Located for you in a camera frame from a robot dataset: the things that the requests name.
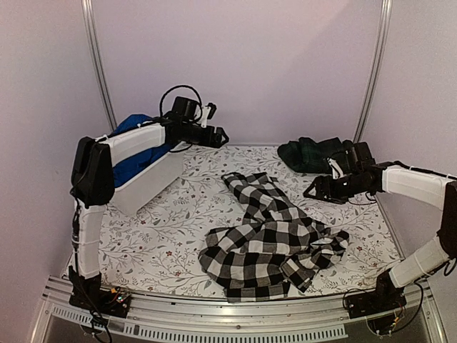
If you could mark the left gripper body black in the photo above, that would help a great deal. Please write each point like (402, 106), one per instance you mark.
(204, 140)

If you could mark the floral patterned table mat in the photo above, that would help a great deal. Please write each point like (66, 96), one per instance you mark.
(156, 249)

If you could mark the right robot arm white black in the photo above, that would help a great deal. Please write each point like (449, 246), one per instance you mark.
(420, 204)

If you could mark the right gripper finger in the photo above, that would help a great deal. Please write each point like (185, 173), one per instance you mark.
(314, 189)
(321, 197)

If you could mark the blue garment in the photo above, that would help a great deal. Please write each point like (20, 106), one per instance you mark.
(128, 168)

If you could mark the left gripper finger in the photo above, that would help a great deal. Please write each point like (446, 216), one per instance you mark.
(223, 137)
(218, 143)

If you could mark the right aluminium frame post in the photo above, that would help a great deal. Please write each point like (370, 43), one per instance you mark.
(379, 50)

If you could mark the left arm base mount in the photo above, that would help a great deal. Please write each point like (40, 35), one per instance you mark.
(114, 302)

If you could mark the white plastic laundry bin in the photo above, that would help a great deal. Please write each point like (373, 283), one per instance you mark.
(141, 189)

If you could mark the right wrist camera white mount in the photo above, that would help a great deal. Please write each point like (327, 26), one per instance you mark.
(337, 171)

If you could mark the front aluminium rail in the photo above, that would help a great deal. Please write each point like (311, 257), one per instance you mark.
(170, 318)

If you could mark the green plaid pleated skirt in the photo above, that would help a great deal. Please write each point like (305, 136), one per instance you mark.
(309, 156)

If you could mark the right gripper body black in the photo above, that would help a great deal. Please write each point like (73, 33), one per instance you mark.
(340, 191)

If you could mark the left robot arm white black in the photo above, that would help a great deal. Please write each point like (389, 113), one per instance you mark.
(92, 181)

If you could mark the black white checkered shirt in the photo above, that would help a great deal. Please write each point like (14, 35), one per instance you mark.
(277, 245)

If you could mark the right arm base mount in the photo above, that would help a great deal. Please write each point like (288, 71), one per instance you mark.
(375, 302)

